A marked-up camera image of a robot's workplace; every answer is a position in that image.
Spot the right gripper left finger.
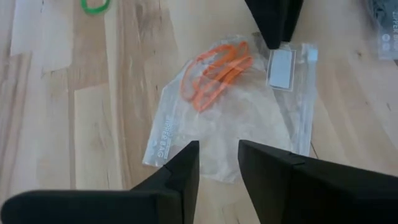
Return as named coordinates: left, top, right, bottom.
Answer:
left=0, top=140, right=200, bottom=224

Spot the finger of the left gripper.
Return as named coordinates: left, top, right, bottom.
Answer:
left=281, top=0, right=305, bottom=43
left=244, top=0, right=284, bottom=50

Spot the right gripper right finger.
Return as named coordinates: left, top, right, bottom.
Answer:
left=238, top=139, right=398, bottom=224

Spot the clear plastic zip bag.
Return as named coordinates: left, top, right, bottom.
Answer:
left=142, top=32, right=318, bottom=184
left=365, top=0, right=398, bottom=62

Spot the green rubber band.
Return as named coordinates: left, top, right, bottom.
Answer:
left=80, top=0, right=112, bottom=16

